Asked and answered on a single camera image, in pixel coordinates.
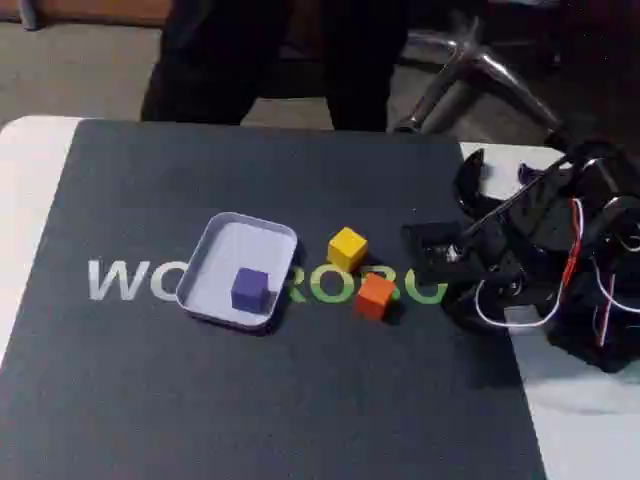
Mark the orange wooden block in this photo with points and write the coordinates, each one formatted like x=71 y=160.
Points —
x=372 y=297

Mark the yellow wooden block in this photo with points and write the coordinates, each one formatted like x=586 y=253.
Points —
x=346 y=249

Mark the white rectangular tray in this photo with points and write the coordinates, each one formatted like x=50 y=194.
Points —
x=220 y=265

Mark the black table clamp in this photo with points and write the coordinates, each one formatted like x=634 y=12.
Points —
x=467 y=185

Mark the chrome chair base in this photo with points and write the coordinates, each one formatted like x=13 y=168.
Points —
x=480 y=70

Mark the purple wooden block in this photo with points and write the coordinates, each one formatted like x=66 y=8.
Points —
x=248 y=291

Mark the dark mat with WOWROBO print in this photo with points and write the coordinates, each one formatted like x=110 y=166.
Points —
x=150 y=390

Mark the person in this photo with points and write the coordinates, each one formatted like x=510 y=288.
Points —
x=210 y=60

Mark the grey metal furniture leg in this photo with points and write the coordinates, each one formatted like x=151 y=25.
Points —
x=26 y=12

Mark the black gripper camera mount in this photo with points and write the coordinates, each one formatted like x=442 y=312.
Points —
x=435 y=242

